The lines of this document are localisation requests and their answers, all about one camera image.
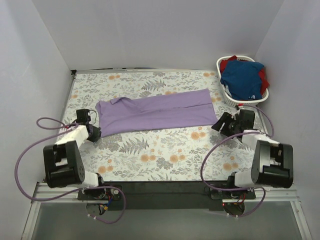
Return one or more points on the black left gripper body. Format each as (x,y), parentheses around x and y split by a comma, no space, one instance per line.
(94,133)

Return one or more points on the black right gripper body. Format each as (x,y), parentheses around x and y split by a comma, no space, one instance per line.
(227,124)

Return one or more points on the purple t shirt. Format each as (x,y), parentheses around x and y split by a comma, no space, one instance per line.
(178,110)

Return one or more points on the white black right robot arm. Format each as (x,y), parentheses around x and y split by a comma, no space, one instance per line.
(273,162)

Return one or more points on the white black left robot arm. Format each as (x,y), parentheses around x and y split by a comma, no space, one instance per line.
(63,162)

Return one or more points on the white perforated laundry basket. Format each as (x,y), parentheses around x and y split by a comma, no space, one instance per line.
(229,100)

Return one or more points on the floral patterned table mat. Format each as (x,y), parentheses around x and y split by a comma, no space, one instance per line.
(178,154)

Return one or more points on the red t shirt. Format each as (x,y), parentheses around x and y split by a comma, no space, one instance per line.
(262,75)

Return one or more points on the blue t shirt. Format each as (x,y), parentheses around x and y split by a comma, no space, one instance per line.
(242,80)

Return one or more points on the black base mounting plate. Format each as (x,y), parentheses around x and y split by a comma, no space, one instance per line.
(172,195)

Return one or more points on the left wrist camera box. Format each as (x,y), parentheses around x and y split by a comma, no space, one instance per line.
(83,116)

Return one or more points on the aluminium front frame rail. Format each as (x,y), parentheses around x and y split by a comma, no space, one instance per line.
(115,200)

